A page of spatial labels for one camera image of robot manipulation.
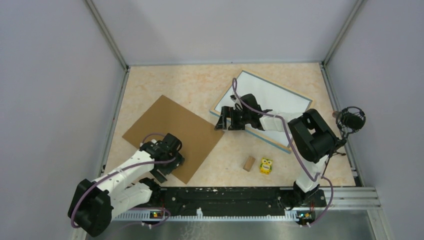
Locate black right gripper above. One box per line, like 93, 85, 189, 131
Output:
214, 106, 251, 132

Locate wooden picture frame blue edges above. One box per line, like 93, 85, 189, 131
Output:
209, 69, 314, 155

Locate printed photo sheet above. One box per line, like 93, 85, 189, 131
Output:
236, 70, 316, 153

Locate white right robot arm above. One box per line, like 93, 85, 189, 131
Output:
214, 93, 346, 206

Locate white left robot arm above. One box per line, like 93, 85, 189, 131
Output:
67, 133, 185, 237

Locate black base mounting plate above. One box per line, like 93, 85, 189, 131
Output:
136, 187, 327, 217

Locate brown cardboard backing board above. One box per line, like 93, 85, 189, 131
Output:
122, 95, 224, 184

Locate small wooden block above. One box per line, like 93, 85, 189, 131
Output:
242, 156, 256, 172

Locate yellow owl toy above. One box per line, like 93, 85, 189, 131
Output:
259, 157, 273, 175

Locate black microphone tripod stand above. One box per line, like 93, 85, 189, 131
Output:
321, 130, 349, 178

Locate black microphone with orange tip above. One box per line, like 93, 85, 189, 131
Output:
332, 106, 366, 134

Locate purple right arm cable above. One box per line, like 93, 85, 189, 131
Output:
231, 77, 335, 228

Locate aluminium rail frame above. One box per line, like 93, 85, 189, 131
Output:
70, 182, 393, 240

